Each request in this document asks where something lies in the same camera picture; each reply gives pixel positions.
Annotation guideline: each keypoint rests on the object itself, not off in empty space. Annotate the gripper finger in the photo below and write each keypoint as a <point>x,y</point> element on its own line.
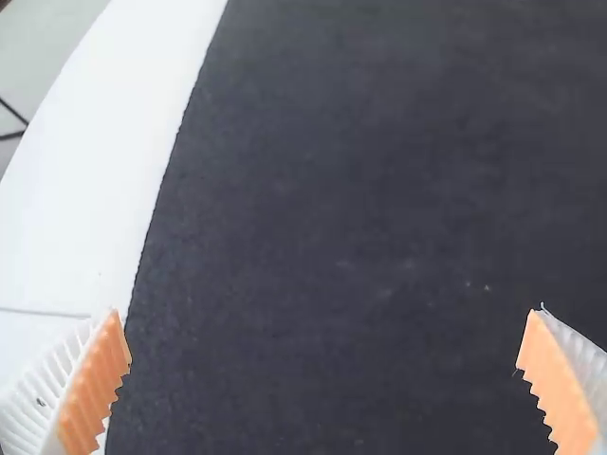
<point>569,388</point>
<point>71,398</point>

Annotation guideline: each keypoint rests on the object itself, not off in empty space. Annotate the black mat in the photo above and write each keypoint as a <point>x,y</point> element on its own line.
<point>332,189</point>

